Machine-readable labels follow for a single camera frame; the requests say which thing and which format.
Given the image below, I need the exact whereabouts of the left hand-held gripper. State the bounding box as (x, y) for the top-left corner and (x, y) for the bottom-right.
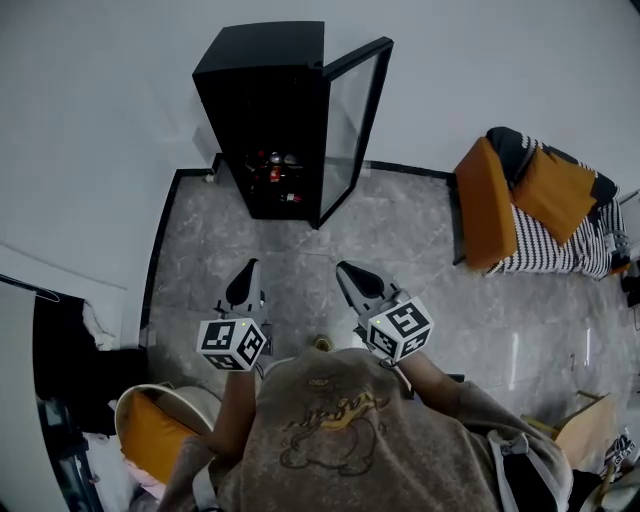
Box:
(196, 258), (274, 373)

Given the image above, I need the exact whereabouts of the person's left forearm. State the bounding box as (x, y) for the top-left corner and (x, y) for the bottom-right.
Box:
(207, 369), (264, 459)

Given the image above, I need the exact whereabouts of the pink cloth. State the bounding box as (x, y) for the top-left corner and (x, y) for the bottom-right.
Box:
(122, 459), (169, 501)

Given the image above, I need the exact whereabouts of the white metal rack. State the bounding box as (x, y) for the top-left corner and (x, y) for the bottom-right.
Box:
(618, 188), (640, 236)

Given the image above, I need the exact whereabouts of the white round tub chair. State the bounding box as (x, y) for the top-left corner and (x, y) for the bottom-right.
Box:
(113, 383), (224, 489)

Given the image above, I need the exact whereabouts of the orange sofa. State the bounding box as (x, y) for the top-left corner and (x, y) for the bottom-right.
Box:
(452, 125), (632, 280)

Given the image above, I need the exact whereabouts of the person's brown printed shirt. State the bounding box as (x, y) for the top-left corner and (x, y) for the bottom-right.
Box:
(159, 347), (574, 512)

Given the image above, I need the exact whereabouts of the wooden stool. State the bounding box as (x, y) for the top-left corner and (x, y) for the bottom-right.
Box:
(519, 388), (625, 472)

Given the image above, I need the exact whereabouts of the grey shoulder strap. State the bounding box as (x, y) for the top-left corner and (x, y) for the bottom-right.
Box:
(192, 462), (221, 512)
(487, 429), (571, 512)

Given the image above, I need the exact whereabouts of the orange chair cushion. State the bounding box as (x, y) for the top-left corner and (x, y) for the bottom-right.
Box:
(118, 390), (204, 485)

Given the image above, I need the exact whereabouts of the thin clothes hanger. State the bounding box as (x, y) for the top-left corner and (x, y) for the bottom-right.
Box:
(0, 272), (61, 304)

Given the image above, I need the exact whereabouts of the tripod-mounted device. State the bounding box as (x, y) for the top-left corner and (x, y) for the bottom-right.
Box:
(597, 433), (636, 501)

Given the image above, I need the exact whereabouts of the small grey device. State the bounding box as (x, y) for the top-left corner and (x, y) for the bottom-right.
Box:
(607, 229), (632, 266)

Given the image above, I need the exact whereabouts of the white crumpled cloth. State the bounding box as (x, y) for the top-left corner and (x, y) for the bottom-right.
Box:
(80, 299), (117, 352)

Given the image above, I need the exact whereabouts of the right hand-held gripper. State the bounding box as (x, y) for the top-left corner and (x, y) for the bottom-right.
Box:
(335, 260), (434, 364)

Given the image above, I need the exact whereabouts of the person's right forearm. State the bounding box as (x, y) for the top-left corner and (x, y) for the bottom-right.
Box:
(397, 352), (476, 431)

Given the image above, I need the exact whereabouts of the black glass-door fridge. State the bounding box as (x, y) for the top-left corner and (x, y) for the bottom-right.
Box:
(192, 20), (332, 221)

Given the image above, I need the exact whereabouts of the black white striped blanket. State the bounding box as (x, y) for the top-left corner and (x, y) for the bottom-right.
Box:
(484, 125), (629, 280)

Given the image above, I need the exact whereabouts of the orange square cushion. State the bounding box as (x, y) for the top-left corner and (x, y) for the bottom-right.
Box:
(512, 147), (599, 246)

